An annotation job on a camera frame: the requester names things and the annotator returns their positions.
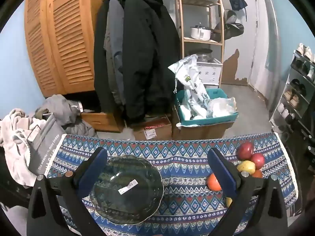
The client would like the group of shoes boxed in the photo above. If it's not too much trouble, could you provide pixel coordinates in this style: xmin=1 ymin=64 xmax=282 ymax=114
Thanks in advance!
xmin=278 ymin=43 xmax=315 ymax=128

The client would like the white plastic basket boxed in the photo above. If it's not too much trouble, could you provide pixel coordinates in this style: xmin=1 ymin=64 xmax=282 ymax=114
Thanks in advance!
xmin=197 ymin=58 xmax=223 ymax=88

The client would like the dark jacket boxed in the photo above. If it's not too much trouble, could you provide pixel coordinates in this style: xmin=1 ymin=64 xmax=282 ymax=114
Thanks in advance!
xmin=94 ymin=0 xmax=116 ymax=113

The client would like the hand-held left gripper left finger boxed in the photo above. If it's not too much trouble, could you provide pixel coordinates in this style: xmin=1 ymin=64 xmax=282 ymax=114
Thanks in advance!
xmin=27 ymin=147 xmax=109 ymax=236

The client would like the teal plastic bin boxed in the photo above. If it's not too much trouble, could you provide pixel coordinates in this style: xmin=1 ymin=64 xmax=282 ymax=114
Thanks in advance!
xmin=176 ymin=88 xmax=239 ymax=127

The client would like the clear plastic bag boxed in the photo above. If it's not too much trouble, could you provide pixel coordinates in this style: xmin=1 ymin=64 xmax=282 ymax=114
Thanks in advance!
xmin=207 ymin=97 xmax=237 ymax=118

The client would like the large cardboard box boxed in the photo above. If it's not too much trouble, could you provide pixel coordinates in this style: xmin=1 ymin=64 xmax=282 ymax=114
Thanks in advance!
xmin=172 ymin=106 xmax=234 ymax=140

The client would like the grey shoe rack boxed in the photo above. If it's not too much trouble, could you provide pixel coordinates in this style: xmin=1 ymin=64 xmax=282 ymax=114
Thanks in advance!
xmin=269 ymin=43 xmax=315 ymax=148

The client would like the blue patterned tablecloth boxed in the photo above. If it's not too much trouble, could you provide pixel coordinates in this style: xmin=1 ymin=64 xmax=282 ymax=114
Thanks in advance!
xmin=45 ymin=132 xmax=299 ymax=236

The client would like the wooden shelf unit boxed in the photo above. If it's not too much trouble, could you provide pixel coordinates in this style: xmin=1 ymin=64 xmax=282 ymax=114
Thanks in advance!
xmin=177 ymin=0 xmax=225 ymax=89

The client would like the white printed rice bag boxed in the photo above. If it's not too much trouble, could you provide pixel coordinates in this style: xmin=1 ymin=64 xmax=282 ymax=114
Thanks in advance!
xmin=168 ymin=54 xmax=211 ymax=120

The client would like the black coat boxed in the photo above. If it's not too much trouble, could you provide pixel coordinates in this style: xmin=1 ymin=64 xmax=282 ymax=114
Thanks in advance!
xmin=122 ymin=0 xmax=181 ymax=126

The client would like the small cardboard box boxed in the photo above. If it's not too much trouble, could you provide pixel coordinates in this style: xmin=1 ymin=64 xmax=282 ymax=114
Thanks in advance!
xmin=133 ymin=117 xmax=173 ymax=140

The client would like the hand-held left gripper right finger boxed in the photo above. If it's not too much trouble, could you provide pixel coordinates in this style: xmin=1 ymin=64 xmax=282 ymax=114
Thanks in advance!
xmin=207 ymin=148 xmax=288 ymax=236

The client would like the white cooking pot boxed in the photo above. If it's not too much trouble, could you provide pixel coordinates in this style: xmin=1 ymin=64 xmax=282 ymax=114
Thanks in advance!
xmin=190 ymin=25 xmax=212 ymax=40

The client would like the clear glass bowl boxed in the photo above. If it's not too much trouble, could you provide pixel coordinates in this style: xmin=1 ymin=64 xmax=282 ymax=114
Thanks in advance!
xmin=89 ymin=156 xmax=164 ymax=225

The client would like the grey coat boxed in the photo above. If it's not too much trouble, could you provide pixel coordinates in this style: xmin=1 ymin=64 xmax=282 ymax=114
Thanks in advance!
xmin=103 ymin=0 xmax=126 ymax=106

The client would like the dark blue umbrella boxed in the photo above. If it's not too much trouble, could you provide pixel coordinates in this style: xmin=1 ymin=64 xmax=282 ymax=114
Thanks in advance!
xmin=228 ymin=0 xmax=248 ymax=21

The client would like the yellow-green mango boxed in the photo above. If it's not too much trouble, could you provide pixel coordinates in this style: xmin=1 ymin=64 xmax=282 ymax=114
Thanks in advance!
xmin=237 ymin=160 xmax=256 ymax=175

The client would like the dark cloth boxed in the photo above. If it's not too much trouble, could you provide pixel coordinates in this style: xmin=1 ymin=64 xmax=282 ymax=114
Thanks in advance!
xmin=0 ymin=147 xmax=32 ymax=209

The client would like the metal pot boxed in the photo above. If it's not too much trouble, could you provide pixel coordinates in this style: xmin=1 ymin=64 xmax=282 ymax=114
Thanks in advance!
xmin=192 ymin=49 xmax=213 ymax=62

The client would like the grey tote bag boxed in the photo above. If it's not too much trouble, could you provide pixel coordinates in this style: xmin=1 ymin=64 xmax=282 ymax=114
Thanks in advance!
xmin=27 ymin=113 xmax=67 ymax=177

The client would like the dark cap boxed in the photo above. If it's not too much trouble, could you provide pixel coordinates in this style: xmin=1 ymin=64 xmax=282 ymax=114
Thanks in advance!
xmin=221 ymin=23 xmax=245 ymax=41
xmin=225 ymin=10 xmax=238 ymax=25

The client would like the red apple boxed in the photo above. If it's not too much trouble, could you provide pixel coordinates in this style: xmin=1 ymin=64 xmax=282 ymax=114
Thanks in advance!
xmin=236 ymin=141 xmax=255 ymax=161
xmin=250 ymin=153 xmax=266 ymax=170

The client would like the white door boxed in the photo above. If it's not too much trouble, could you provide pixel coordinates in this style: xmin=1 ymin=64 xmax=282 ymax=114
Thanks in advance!
xmin=247 ymin=0 xmax=280 ymax=96

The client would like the wooden louvred wardrobe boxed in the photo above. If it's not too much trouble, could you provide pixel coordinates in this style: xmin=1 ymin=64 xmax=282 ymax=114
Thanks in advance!
xmin=24 ymin=0 xmax=114 ymax=97

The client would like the wooden drawer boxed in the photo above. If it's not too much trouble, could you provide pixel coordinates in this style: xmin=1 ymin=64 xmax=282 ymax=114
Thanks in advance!
xmin=81 ymin=112 xmax=125 ymax=133

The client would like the grey clothing pile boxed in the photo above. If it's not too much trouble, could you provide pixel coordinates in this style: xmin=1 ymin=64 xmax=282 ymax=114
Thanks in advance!
xmin=36 ymin=95 xmax=97 ymax=138

